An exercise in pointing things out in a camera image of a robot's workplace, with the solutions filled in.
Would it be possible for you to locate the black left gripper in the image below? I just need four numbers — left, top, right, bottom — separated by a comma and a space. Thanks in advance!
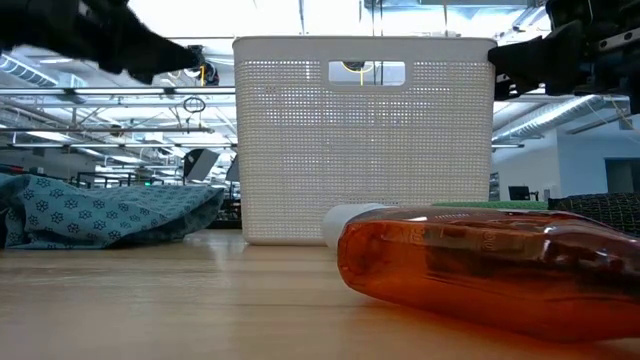
0, 0, 206, 85

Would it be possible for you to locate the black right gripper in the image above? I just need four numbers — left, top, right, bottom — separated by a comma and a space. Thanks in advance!
487, 0, 640, 115

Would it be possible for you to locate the teal patterned cloth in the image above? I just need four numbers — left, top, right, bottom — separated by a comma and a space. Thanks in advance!
0, 172, 226, 250

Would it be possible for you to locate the amber pill bottle white cap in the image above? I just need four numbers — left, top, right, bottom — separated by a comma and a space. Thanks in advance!
337, 207, 640, 344

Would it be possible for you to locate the white perforated plastic basket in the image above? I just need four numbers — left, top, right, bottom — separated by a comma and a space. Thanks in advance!
232, 35, 498, 246

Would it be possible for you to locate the studio softbox light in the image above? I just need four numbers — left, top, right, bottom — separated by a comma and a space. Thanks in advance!
182, 148, 221, 182

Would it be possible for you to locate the white ceiling duct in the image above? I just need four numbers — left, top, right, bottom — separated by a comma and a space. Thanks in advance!
492, 94, 604, 145

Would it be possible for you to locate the black hanging cable loop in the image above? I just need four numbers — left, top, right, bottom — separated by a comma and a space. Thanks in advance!
181, 95, 208, 115

